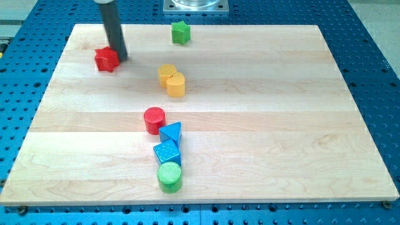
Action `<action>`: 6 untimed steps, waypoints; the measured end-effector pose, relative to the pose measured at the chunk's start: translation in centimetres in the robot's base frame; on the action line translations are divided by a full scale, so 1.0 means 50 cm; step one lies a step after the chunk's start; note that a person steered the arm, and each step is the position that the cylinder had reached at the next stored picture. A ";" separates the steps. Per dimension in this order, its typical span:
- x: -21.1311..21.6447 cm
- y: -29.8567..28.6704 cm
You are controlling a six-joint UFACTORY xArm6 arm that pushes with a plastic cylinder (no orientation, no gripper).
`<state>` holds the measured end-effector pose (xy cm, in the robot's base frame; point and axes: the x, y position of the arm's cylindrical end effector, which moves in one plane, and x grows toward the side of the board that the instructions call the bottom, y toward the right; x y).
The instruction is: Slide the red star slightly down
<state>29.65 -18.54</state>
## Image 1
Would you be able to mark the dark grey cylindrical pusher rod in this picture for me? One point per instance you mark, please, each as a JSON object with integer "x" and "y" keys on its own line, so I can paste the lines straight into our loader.
{"x": 112, "y": 24}

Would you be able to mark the red star block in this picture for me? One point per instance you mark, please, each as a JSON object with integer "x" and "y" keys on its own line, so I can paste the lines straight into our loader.
{"x": 106, "y": 59}

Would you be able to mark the green star block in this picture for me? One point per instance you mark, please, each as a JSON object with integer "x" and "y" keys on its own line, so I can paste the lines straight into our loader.
{"x": 180, "y": 33}

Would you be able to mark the yellow hexagon block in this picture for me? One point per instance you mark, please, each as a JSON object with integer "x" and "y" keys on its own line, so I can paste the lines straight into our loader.
{"x": 165, "y": 72}

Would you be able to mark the blue perforated table plate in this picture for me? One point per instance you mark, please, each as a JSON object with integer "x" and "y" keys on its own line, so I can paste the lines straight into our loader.
{"x": 33, "y": 54}

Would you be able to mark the yellow heart block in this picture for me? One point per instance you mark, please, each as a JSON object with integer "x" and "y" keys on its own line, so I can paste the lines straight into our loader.
{"x": 176, "y": 85}

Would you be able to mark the red cylinder block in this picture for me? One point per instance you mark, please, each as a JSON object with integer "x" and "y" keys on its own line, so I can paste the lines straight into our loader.
{"x": 154, "y": 119}

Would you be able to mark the blue triangle block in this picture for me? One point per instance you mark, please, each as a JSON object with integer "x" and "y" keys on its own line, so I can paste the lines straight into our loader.
{"x": 171, "y": 132}

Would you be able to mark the blue cube block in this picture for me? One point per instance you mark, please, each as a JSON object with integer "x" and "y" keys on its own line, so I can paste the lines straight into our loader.
{"x": 167, "y": 151}

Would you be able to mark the light wooden board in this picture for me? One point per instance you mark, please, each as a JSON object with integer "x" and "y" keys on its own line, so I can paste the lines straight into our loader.
{"x": 266, "y": 118}

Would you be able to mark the green cylinder block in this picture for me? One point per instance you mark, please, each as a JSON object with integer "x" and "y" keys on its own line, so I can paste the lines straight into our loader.
{"x": 169, "y": 176}

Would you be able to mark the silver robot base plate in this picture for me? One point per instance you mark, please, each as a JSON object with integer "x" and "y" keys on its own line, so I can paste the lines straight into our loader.
{"x": 195, "y": 6}

